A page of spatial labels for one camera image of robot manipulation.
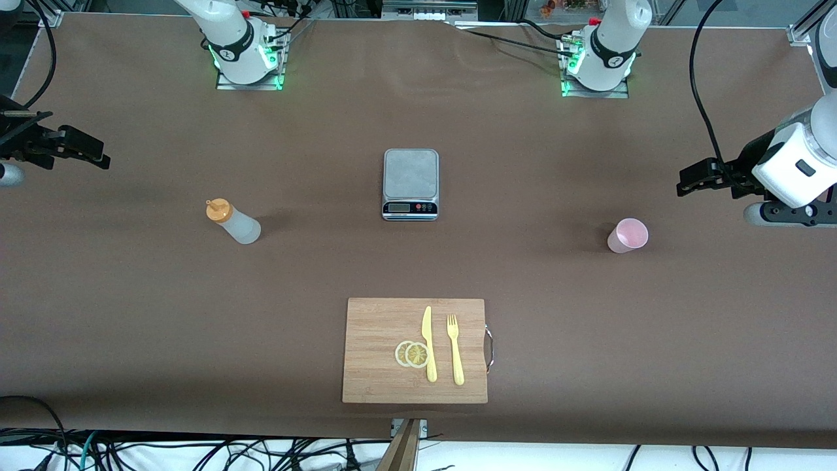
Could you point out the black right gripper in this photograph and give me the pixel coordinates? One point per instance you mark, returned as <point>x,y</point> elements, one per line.
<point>19,145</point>

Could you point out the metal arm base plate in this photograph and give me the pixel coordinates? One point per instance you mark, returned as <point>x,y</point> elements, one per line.
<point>618,94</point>
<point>261,86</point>

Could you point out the aluminium frame profile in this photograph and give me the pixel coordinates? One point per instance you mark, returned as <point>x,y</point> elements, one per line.
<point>51,18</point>
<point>801,33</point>

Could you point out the silver mounting bracket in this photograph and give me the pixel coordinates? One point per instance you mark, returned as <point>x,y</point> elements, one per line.
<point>423,426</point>

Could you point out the silver digital kitchen scale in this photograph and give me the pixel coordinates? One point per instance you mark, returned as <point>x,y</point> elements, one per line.
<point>410,173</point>

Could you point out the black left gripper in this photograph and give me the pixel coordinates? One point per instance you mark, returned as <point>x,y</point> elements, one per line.
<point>743,169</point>

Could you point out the wooden camera mount post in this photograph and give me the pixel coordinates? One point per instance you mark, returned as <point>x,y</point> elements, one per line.
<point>404,451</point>

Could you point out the pink plastic cup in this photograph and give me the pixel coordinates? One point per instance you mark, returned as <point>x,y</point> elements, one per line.
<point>628,235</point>

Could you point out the white power strip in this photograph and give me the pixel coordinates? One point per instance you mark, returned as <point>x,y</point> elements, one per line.
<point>428,13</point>

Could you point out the yellow plastic knife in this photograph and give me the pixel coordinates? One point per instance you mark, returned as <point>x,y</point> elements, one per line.
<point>427,327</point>

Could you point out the lemon slice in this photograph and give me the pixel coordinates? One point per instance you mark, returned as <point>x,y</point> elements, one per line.
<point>399,354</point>
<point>416,355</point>

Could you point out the orange toy food pile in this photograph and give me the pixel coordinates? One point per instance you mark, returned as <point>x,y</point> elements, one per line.
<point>556,6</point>

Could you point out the translucent orange-capped sauce bottle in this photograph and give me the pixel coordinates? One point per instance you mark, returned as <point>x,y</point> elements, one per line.
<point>242,227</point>

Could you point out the yellow plastic fork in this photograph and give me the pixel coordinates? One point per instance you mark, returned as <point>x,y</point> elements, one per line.
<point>458,363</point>

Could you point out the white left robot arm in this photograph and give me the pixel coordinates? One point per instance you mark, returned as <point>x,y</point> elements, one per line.
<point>608,52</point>

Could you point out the wooden cutting board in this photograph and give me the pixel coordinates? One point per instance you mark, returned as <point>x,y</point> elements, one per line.
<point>373,327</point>

